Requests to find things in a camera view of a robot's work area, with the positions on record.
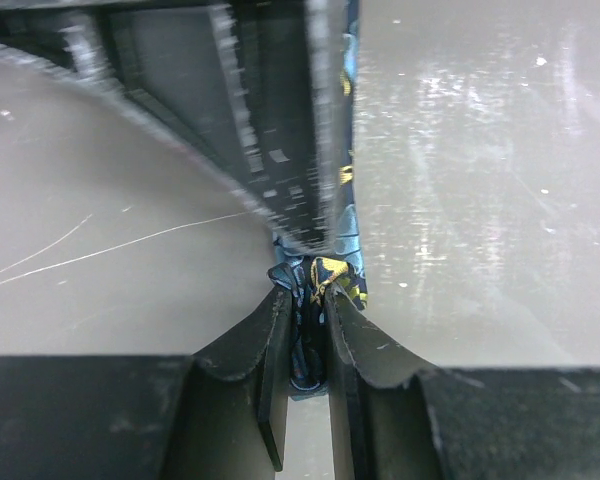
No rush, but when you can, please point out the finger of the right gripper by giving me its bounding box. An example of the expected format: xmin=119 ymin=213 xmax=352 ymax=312
xmin=0 ymin=1 xmax=345 ymax=253

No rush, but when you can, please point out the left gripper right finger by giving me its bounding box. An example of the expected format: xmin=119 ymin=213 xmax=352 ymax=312
xmin=324 ymin=286 xmax=600 ymax=479

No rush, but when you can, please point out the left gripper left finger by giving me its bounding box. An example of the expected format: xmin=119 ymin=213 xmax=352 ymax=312
xmin=0 ymin=287 xmax=292 ymax=479

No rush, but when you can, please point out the blue floral tie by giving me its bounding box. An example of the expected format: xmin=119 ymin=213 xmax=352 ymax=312
xmin=268 ymin=1 xmax=368 ymax=401

